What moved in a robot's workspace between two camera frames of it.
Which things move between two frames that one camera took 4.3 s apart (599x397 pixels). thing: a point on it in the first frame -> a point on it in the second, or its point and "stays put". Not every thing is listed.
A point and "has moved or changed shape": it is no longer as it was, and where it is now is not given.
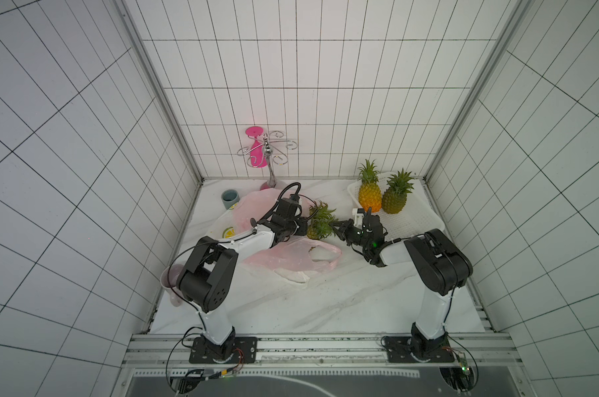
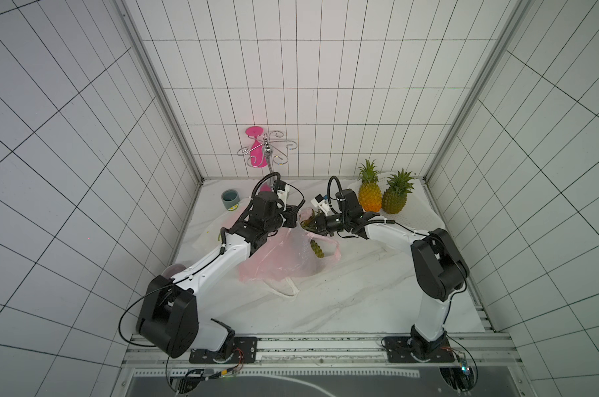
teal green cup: [230, 198] stays put
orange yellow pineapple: [369, 192] stays put
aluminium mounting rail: [313, 352] stays put
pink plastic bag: [288, 253] has moved or changed shape
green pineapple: [320, 219] has moved or changed shape
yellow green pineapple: [395, 196] stays put
